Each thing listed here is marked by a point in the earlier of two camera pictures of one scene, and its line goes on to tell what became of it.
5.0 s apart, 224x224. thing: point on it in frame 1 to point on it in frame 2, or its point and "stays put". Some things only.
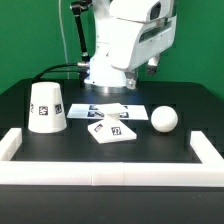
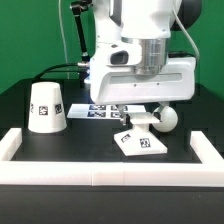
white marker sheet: (92, 111) stays put
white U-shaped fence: (208, 172) stays put
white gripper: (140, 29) to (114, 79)
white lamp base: (110, 129) to (140, 140)
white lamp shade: (46, 110) stays put
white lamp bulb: (164, 119) stays put
